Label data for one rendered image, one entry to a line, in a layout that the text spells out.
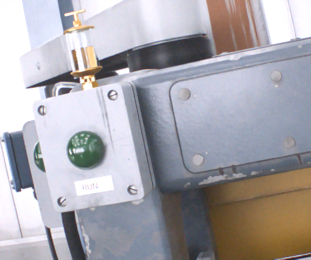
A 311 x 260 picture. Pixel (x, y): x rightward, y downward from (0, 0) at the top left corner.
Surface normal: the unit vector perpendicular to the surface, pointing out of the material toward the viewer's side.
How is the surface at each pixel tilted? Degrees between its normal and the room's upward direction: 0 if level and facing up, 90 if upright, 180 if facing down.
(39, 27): 90
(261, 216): 90
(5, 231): 90
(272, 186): 90
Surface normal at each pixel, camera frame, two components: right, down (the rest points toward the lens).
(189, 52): 0.41, -0.04
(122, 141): -0.20, 0.09
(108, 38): -0.87, 0.21
